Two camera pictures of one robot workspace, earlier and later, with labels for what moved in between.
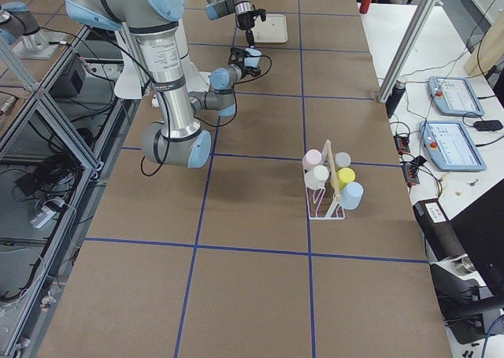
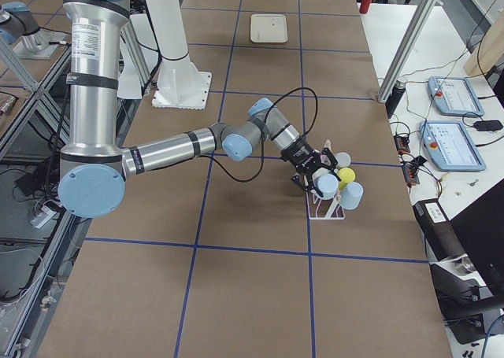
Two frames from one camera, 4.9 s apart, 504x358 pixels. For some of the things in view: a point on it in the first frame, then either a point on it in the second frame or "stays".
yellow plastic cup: x=344 y=175 stays
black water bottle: x=395 y=97 stays
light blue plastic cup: x=351 y=196 stays
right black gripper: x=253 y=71 → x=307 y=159
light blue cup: x=252 y=61 → x=325 y=182
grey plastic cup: x=342 y=159 stays
